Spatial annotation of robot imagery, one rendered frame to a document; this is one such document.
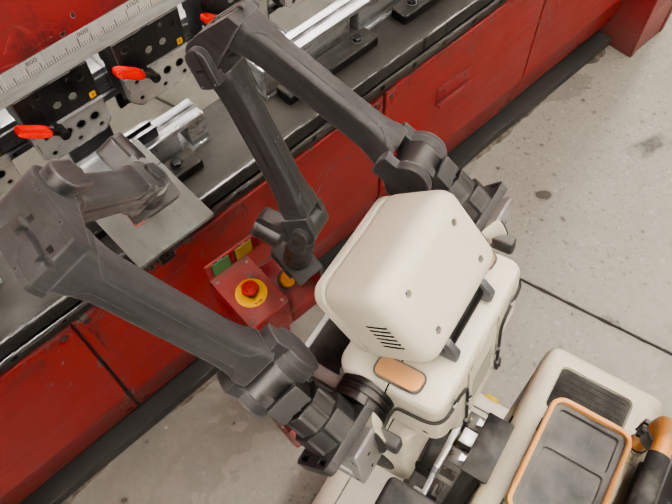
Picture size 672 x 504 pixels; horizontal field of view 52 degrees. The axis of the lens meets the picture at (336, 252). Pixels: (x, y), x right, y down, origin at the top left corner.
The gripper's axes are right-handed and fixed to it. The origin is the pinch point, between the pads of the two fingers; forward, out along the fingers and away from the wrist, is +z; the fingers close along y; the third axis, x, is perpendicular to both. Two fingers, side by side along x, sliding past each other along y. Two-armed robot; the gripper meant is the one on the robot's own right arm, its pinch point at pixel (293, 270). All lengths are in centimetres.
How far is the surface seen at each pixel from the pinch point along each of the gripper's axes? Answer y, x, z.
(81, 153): 43, 22, -17
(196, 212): 17.9, 12.0, -18.1
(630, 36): 5, -195, 75
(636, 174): -38, -146, 73
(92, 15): 47, 10, -46
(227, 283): 7.2, 12.9, 1.9
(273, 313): -4.9, 9.8, -0.5
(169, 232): 17.7, 18.7, -18.2
